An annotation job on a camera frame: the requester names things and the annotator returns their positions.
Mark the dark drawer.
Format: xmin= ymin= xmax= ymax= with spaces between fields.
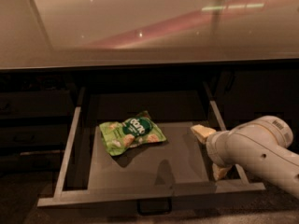
xmin=0 ymin=91 xmax=74 ymax=119
xmin=37 ymin=83 xmax=265 ymax=217
xmin=0 ymin=124 xmax=68 ymax=147
xmin=0 ymin=150 xmax=64 ymax=173

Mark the glossy counter top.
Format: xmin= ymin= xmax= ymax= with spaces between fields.
xmin=0 ymin=0 xmax=299 ymax=70

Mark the dark cabinet door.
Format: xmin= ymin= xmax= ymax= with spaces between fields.
xmin=214 ymin=69 xmax=299 ymax=132

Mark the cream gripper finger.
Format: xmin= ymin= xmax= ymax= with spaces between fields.
xmin=191 ymin=124 xmax=215 ymax=145
xmin=212 ymin=163 xmax=232 ymax=181

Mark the green packet in drawer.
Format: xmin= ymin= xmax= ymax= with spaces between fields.
xmin=99 ymin=111 xmax=166 ymax=156

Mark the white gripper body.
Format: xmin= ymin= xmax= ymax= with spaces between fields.
xmin=206 ymin=131 xmax=232 ymax=167

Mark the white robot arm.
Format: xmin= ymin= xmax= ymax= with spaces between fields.
xmin=191 ymin=116 xmax=299 ymax=198

